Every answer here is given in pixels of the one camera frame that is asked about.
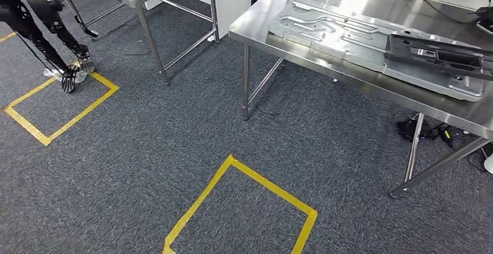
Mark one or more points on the stamped sheet metal panel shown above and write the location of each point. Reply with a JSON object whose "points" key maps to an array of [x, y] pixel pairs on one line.
{"points": [[346, 40]]}

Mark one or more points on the black plastic frame part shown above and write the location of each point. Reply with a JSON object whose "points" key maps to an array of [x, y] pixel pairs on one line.
{"points": [[408, 52]]}

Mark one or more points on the black legged robot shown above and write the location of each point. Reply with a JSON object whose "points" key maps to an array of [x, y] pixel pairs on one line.
{"points": [[38, 9]]}

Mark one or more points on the black handheld screen device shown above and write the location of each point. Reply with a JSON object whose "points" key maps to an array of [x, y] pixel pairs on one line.
{"points": [[483, 13]]}

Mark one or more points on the black phone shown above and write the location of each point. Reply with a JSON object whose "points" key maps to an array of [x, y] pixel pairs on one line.
{"points": [[486, 27]]}

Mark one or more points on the yellow floor tape square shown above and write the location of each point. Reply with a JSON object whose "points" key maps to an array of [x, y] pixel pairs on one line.
{"points": [[203, 198], [81, 113]]}

